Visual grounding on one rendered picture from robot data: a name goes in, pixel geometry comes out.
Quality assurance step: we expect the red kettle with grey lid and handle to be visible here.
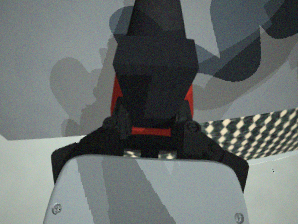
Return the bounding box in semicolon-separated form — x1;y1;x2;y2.
111;0;199;158

